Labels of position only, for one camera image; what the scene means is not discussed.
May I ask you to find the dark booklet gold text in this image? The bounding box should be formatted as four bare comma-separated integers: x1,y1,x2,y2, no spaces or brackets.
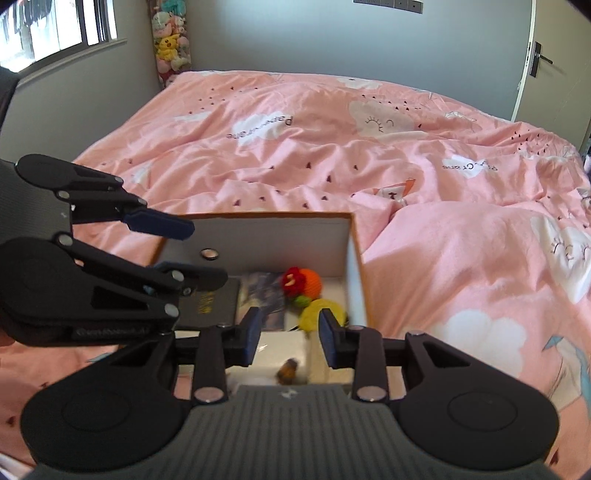
175,278,240,331

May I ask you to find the white rectangular box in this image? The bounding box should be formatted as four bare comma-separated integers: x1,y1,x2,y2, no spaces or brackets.
226,331,308,389

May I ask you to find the yellow tape measure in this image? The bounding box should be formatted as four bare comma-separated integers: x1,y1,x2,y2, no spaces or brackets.
297,298,349,334

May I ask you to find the bear plush blue outfit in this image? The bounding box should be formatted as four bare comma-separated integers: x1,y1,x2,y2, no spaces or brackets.
276,358,298,385

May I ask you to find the pink dark card box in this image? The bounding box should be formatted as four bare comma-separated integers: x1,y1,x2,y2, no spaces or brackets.
236,272,287,331

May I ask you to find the orange crochet fruit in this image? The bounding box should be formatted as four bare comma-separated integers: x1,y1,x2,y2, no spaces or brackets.
280,267,322,309

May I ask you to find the white bedroom door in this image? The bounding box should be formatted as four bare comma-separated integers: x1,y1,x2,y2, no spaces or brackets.
512,0,590,149

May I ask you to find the orange cardboard storage box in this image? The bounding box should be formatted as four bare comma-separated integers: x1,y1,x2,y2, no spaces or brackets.
152,213,375,393

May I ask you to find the pink patterned duvet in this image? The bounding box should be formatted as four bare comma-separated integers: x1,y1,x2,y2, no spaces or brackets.
1,72,590,479

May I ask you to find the clear plush toy tube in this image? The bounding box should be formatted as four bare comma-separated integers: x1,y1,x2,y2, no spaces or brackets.
147,0,191,89

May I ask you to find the window with grey frame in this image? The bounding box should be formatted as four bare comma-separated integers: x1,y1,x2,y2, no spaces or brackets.
1,0,126,78

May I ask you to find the grey wall switch panel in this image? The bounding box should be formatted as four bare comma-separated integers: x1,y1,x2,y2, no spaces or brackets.
353,0,424,14

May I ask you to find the black door handle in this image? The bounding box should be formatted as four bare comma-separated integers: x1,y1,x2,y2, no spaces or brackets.
529,41,554,78

